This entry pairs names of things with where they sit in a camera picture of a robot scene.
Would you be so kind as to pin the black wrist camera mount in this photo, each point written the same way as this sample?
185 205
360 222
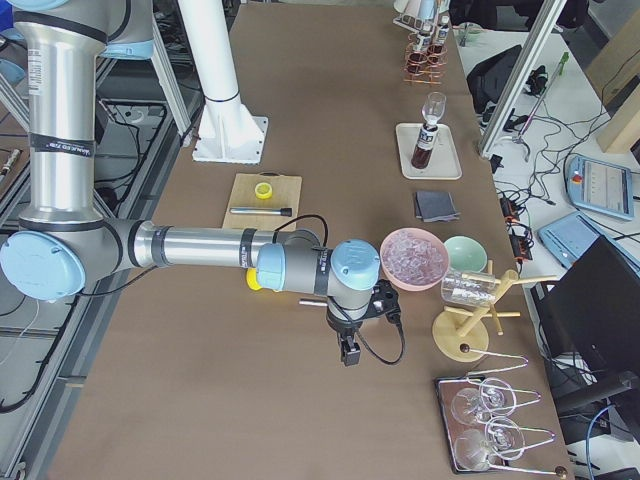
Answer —
384 301

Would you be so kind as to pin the tea bottle white cap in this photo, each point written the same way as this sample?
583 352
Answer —
418 50
424 146
436 48

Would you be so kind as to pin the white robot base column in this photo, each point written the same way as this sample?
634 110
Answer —
228 132

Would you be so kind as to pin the black monitor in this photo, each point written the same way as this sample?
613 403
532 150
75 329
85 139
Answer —
593 310

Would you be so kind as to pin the wooden cup tree stand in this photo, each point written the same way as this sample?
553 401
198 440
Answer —
459 331

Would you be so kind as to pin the steel muddler black tip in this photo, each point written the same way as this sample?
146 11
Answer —
262 211

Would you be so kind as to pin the half lemon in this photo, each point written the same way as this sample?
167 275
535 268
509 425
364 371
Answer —
263 190

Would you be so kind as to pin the hanging wine glass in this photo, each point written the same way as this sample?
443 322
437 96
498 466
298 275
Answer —
500 442
482 401

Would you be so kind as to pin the aluminium frame post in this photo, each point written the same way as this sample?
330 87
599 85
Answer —
536 40

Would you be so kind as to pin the green bowl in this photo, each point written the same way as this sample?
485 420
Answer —
466 254

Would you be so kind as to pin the yellow lemon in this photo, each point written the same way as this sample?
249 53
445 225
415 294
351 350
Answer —
252 280

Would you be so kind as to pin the grey folded cloth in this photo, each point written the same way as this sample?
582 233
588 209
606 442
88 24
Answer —
433 206

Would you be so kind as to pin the cream rabbit tray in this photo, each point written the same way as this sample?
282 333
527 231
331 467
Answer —
444 162

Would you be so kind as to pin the pink bowl with ice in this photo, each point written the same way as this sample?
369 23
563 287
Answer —
414 259

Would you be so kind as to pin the steel ice scoop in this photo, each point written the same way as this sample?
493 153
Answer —
312 302

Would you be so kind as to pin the clear wine glass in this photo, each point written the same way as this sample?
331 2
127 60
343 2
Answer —
434 107

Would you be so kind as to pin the bamboo cutting board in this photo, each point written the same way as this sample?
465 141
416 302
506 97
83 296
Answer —
284 201

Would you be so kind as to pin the wire wine glass rack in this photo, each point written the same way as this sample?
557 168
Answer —
447 387

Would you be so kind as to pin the copper wire bottle basket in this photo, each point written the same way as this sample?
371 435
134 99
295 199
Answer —
430 74

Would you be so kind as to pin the blue teach pendant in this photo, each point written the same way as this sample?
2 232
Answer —
569 237
600 186

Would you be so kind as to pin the glass mug on stand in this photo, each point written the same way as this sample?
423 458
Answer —
469 288

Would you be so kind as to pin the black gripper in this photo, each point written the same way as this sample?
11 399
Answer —
342 330

